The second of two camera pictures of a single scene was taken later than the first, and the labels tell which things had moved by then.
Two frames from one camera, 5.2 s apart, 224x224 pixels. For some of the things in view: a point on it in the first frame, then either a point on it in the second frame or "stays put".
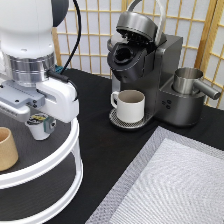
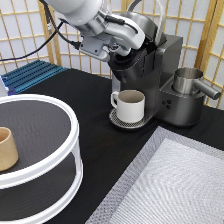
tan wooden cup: [8, 150] stays put
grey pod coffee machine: [142, 60] stays put
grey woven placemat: [174, 179] stays put
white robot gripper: [59, 102] -> [126, 34]
